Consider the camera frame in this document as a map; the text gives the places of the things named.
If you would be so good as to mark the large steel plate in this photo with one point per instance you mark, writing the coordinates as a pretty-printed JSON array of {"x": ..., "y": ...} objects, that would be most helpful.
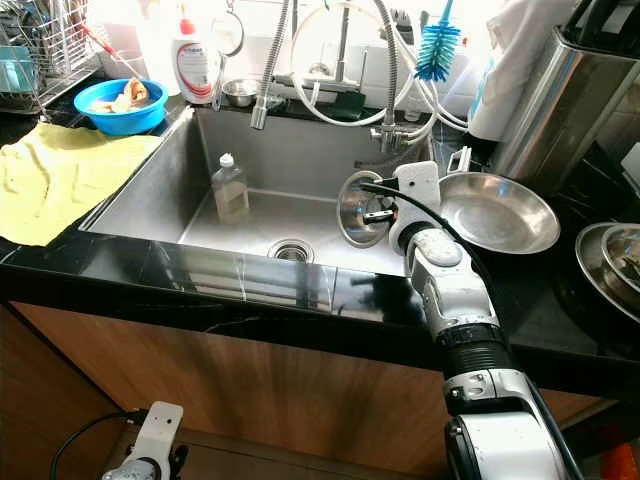
[
  {"x": 592, "y": 280},
  {"x": 500, "y": 212}
]

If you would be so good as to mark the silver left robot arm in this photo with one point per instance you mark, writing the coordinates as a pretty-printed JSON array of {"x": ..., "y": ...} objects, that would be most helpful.
[{"x": 135, "y": 472}]

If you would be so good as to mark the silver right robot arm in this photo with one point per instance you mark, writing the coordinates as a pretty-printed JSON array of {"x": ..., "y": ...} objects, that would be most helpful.
[{"x": 455, "y": 295}]

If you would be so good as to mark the round sink drain strainer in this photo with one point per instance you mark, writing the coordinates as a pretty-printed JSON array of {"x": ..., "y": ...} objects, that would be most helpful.
[{"x": 291, "y": 251}]

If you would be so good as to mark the stainless steel sink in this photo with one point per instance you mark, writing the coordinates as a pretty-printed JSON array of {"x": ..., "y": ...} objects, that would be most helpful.
[{"x": 300, "y": 155}]

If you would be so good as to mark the dark green sponge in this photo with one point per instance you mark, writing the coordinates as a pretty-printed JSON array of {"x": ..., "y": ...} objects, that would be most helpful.
[{"x": 353, "y": 103}]

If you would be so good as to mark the clear plastic bottle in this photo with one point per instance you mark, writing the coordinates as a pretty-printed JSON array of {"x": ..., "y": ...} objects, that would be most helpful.
[{"x": 230, "y": 195}]

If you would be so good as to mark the chrome spring neck faucet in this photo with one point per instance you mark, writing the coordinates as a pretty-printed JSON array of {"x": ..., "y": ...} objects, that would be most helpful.
[{"x": 263, "y": 107}]

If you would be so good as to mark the thin chrome water tap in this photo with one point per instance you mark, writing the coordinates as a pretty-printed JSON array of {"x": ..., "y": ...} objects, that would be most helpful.
[{"x": 338, "y": 48}]

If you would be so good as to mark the blue bottle brush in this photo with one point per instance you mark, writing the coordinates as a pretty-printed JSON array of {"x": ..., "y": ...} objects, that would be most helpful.
[{"x": 437, "y": 48}]

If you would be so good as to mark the small steel cup bowl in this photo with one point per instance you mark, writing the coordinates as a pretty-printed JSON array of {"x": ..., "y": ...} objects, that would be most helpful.
[{"x": 242, "y": 92}]

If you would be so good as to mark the stainless steel knife block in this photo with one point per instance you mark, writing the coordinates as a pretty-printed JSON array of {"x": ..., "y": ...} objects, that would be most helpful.
[{"x": 550, "y": 105}]

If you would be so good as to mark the white plastic jug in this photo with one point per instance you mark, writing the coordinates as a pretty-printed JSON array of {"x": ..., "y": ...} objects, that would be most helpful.
[{"x": 515, "y": 50}]

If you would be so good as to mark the wooden cabinet front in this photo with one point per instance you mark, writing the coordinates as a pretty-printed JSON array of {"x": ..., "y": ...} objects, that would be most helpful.
[{"x": 260, "y": 400}]

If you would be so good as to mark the white dish soap pump bottle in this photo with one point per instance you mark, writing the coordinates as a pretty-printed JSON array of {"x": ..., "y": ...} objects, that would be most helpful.
[{"x": 195, "y": 70}]

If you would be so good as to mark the round metal hanging strainer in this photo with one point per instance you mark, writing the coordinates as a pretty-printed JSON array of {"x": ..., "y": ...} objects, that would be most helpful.
[{"x": 227, "y": 35}]

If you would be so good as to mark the blue plastic bowl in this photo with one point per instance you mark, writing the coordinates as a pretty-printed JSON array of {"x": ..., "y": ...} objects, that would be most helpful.
[{"x": 125, "y": 123}]

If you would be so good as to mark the brown food scraps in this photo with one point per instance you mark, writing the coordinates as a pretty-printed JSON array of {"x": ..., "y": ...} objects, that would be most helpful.
[{"x": 135, "y": 93}]

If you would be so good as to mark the teal plastic container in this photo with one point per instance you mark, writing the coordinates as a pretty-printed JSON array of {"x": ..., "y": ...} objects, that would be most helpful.
[{"x": 18, "y": 72}]

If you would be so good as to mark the yellow cloth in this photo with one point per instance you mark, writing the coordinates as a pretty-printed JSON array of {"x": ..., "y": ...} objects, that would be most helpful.
[{"x": 65, "y": 185}]

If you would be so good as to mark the red white thin stick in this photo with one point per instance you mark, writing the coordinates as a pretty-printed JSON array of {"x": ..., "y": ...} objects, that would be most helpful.
[{"x": 105, "y": 48}]

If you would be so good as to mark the red plastic item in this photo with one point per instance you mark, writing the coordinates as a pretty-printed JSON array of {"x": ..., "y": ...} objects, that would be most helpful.
[{"x": 622, "y": 455}]

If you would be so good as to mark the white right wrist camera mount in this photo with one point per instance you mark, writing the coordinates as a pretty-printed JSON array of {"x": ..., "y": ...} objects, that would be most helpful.
[{"x": 418, "y": 185}]

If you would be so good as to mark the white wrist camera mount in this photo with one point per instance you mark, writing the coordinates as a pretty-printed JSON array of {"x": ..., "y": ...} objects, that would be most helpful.
[
  {"x": 418, "y": 185},
  {"x": 160, "y": 428}
]

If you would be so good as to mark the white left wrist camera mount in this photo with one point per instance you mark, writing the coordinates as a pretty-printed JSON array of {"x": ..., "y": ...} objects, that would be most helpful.
[{"x": 160, "y": 428}]

